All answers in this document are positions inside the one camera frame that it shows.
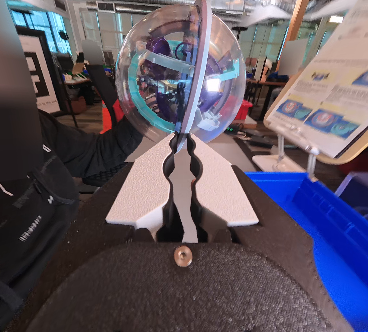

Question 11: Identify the black printed hoodie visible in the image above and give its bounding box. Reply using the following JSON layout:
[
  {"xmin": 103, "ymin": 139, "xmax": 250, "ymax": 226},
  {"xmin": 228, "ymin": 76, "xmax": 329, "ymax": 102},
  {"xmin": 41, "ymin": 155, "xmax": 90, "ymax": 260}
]
[{"xmin": 0, "ymin": 154, "xmax": 80, "ymax": 321}]

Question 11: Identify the black mesh pad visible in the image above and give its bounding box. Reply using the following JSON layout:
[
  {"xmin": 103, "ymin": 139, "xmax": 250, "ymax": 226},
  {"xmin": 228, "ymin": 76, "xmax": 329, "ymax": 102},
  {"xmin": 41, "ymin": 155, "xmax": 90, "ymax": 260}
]
[{"xmin": 82, "ymin": 162, "xmax": 130, "ymax": 187}]

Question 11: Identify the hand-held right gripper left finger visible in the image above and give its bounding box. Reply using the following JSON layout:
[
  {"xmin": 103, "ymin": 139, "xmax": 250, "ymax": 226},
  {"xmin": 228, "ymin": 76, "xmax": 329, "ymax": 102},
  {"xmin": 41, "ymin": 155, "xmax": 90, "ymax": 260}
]
[{"xmin": 107, "ymin": 134, "xmax": 176, "ymax": 241}]

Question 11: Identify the person's left forearm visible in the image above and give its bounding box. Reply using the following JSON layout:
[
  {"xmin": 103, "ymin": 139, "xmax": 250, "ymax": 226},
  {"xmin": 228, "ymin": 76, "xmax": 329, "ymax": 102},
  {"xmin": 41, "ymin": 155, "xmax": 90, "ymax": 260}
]
[{"xmin": 39, "ymin": 111, "xmax": 144, "ymax": 178}]

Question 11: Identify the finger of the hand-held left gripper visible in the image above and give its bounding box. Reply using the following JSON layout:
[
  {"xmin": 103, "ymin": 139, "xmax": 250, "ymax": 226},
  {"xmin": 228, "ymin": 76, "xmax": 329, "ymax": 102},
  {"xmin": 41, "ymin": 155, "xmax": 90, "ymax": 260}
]
[
  {"xmin": 124, "ymin": 136, "xmax": 159, "ymax": 163},
  {"xmin": 86, "ymin": 63, "xmax": 120, "ymax": 125}
]

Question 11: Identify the black white marker sign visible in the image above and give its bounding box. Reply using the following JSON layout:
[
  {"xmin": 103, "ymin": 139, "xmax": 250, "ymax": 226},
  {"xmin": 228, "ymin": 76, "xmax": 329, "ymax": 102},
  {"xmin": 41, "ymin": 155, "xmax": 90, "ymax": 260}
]
[{"xmin": 16, "ymin": 26, "xmax": 62, "ymax": 115}]

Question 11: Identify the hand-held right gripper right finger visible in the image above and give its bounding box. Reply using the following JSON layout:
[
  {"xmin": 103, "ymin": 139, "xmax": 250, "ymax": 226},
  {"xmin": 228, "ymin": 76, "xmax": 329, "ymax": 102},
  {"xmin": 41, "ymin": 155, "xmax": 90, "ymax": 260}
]
[{"xmin": 185, "ymin": 134, "xmax": 259, "ymax": 240}]

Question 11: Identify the white stand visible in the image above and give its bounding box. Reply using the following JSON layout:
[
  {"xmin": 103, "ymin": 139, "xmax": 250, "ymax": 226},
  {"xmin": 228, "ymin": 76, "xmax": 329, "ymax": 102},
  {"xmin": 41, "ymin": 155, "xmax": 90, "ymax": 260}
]
[{"xmin": 252, "ymin": 134, "xmax": 320, "ymax": 180}]

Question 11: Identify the wooden support post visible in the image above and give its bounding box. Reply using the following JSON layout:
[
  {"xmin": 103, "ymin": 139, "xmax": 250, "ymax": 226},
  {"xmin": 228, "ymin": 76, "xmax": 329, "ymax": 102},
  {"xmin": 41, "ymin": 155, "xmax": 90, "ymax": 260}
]
[{"xmin": 276, "ymin": 0, "xmax": 318, "ymax": 73}]

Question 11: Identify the light wooden board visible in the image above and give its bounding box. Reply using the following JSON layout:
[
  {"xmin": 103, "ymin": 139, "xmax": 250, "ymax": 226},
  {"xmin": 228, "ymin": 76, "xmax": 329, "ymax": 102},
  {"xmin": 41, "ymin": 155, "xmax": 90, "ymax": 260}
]
[{"xmin": 265, "ymin": 0, "xmax": 368, "ymax": 164}]

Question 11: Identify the blue plastic bin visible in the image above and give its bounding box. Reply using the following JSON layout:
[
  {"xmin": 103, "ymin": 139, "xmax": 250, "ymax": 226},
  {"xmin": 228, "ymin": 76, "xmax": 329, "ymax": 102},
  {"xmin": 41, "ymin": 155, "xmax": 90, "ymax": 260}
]
[{"xmin": 245, "ymin": 171, "xmax": 368, "ymax": 332}]

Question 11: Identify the orange traffic cone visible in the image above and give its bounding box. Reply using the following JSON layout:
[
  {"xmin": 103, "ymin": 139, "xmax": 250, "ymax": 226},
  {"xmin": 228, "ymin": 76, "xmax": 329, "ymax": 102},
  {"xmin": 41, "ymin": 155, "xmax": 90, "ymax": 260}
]
[{"xmin": 101, "ymin": 99, "xmax": 124, "ymax": 134}]

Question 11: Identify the clear plastic maze ball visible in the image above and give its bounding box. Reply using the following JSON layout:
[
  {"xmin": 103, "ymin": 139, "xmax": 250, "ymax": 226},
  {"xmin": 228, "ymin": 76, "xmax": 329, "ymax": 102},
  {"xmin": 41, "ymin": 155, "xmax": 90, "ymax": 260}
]
[{"xmin": 115, "ymin": 0, "xmax": 246, "ymax": 151}]

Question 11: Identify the black power adapter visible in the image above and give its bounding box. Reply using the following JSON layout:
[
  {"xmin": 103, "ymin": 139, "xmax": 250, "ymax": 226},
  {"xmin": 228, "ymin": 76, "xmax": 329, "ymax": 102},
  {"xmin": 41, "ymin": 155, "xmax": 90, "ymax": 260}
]
[{"xmin": 246, "ymin": 135, "xmax": 274, "ymax": 148}]

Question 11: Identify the red plastic bin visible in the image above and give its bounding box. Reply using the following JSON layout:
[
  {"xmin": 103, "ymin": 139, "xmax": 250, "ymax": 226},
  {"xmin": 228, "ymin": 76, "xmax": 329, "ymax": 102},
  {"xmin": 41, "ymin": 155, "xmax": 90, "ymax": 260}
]
[{"xmin": 233, "ymin": 100, "xmax": 253, "ymax": 121}]

